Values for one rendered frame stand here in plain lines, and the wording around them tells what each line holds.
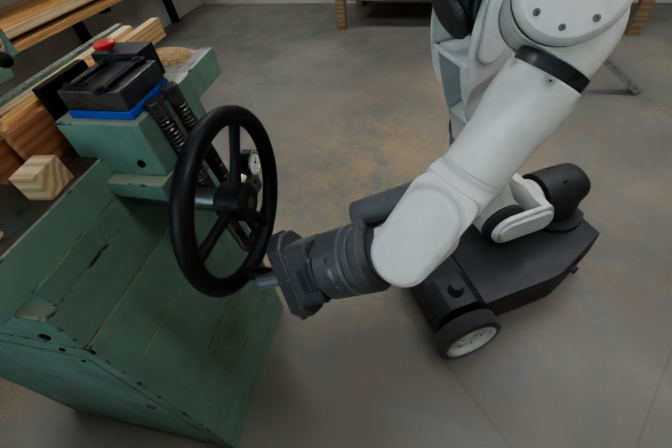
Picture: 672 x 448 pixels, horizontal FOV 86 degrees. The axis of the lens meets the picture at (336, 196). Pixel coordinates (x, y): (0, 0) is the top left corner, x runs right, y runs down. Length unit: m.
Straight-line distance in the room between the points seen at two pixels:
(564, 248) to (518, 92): 1.07
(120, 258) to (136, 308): 0.10
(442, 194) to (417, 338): 0.99
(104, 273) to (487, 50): 0.73
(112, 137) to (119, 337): 0.32
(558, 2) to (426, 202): 0.18
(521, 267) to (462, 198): 0.96
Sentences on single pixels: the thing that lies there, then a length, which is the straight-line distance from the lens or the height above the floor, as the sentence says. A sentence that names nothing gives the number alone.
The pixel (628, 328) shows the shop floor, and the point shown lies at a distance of 1.52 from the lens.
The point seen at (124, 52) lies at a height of 1.01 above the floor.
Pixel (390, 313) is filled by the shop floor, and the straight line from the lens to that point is 1.33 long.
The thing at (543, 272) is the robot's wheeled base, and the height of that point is 0.17.
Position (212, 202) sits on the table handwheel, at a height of 0.82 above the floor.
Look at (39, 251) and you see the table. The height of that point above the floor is 0.87.
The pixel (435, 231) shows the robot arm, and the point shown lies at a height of 0.92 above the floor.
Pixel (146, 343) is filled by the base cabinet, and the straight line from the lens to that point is 0.77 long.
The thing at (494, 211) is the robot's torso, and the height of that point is 0.35.
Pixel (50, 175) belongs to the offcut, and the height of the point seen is 0.92.
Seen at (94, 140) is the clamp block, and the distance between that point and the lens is 0.60.
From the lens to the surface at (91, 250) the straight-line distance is 0.63.
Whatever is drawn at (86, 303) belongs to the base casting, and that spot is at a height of 0.76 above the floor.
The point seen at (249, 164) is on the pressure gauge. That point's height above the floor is 0.68.
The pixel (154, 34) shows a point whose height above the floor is 0.92.
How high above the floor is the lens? 1.19
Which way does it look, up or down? 45 degrees down
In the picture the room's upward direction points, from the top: 9 degrees counter-clockwise
